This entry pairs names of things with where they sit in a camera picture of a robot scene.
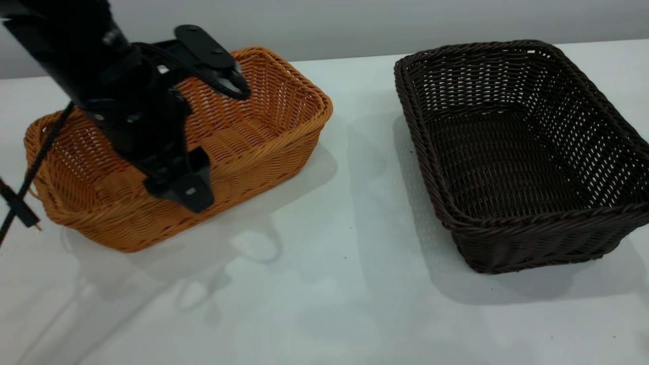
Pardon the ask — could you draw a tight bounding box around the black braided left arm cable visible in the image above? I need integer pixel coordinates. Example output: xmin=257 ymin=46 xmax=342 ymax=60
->
xmin=0 ymin=101 xmax=76 ymax=246

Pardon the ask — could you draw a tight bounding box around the black strap with gold tip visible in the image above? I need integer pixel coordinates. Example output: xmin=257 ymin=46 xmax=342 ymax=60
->
xmin=0 ymin=178 xmax=42 ymax=232

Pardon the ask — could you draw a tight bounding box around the dark brown wicker basket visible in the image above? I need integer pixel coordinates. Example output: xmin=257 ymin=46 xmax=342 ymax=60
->
xmin=394 ymin=40 xmax=649 ymax=275

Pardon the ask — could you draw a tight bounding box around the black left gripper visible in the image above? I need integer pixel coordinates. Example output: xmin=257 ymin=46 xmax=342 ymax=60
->
xmin=71 ymin=24 xmax=251 ymax=214

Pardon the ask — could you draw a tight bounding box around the orange wicker basket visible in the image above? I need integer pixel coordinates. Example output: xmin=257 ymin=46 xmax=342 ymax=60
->
xmin=24 ymin=46 xmax=334 ymax=253

